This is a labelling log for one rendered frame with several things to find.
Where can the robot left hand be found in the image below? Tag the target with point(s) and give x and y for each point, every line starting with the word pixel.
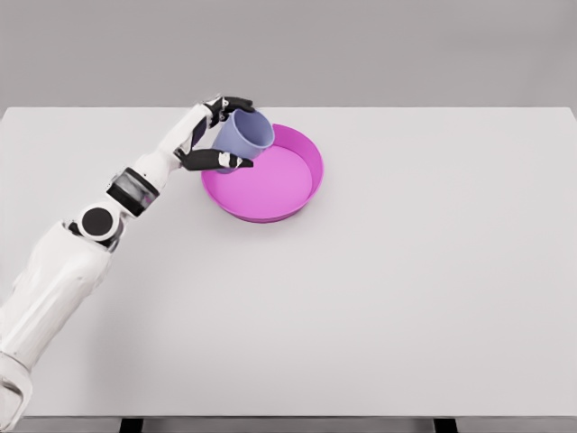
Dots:
pixel 187 131

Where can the lavender blue cup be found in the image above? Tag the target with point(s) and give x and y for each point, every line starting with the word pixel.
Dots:
pixel 245 135

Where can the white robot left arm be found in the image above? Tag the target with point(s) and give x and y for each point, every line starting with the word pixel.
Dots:
pixel 67 266

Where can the magenta round plate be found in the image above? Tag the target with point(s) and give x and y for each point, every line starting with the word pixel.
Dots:
pixel 270 180

